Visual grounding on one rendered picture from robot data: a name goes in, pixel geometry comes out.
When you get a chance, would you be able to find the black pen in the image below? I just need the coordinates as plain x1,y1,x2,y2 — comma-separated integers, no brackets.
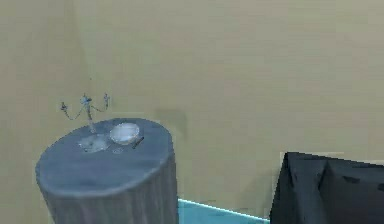
131,136,145,150

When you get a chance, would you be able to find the white glass bowl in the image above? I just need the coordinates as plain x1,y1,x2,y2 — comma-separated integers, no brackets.
109,122,141,146

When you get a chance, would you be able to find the silver candelabra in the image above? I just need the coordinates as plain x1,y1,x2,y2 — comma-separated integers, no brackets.
59,92,112,154

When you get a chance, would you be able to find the black sofa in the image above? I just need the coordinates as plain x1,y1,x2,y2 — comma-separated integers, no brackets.
269,151,384,224

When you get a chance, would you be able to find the grey round pedestal table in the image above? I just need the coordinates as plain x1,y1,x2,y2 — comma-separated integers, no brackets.
34,117,180,224

